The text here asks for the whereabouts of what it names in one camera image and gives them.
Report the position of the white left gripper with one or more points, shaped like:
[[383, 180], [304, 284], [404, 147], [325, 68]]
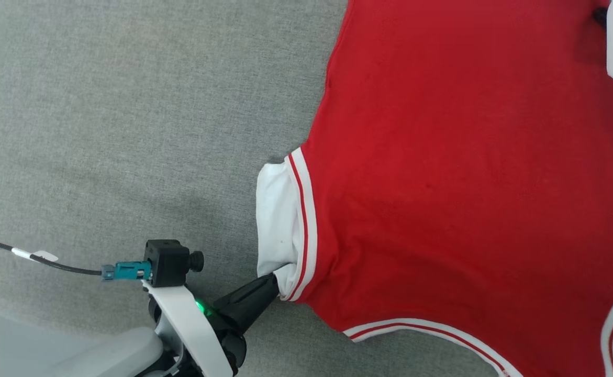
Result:
[[180, 314]]

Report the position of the red shirt with white trim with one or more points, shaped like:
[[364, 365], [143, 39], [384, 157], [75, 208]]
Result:
[[442, 183]]

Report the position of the grey fabric sofa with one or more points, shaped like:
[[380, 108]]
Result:
[[128, 131]]

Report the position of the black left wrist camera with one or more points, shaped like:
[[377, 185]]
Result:
[[167, 262]]

